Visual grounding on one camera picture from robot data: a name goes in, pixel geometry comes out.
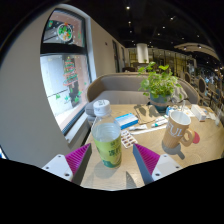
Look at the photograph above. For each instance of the window with festive decals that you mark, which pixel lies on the window with festive decals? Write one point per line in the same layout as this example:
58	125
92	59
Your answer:
63	73

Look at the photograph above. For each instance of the grey curved sofa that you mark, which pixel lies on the grey curved sofa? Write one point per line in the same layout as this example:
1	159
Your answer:
113	86

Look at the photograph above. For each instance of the group of ceiling lights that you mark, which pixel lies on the group of ceiling lights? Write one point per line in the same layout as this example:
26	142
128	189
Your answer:
156	25

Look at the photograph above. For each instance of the small blue and white carton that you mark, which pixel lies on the small blue and white carton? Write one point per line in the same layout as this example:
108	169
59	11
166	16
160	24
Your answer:
170	110

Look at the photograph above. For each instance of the flat blue and white box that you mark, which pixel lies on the flat blue and white box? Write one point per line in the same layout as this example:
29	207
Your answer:
126	120

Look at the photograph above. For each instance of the tan mug with white inside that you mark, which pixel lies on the tan mug with white inside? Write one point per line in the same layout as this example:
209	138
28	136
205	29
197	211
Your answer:
175	131

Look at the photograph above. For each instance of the green-labelled clear drink bottle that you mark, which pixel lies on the green-labelled clear drink bottle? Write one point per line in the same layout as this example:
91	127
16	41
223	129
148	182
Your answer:
107	143

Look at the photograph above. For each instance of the group of dining chairs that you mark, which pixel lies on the group of dining chairs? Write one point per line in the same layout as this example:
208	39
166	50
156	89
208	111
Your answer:
203	86

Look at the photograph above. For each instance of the white box with orange print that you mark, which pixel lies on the white box with orange print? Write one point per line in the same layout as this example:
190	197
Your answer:
198	112

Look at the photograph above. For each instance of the pill blister pack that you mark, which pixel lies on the pill blister pack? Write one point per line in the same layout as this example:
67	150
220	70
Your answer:
128	138

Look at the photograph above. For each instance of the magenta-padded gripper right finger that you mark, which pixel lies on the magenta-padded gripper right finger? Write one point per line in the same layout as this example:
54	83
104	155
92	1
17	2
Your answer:
146	159

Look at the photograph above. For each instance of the green potted plant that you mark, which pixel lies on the green potted plant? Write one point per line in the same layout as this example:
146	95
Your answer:
160	83

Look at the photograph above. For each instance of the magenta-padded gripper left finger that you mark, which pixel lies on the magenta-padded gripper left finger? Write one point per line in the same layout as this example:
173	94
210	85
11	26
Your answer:
77	158

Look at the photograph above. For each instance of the brown paper bag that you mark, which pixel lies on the brown paper bag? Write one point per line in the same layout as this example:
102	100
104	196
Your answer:
146	114

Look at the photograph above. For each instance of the white tube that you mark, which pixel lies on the white tube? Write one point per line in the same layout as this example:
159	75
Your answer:
138	127

